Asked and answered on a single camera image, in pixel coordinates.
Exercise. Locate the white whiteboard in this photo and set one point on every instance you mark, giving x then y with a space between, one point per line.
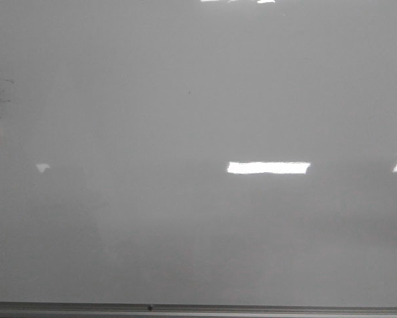
198 158

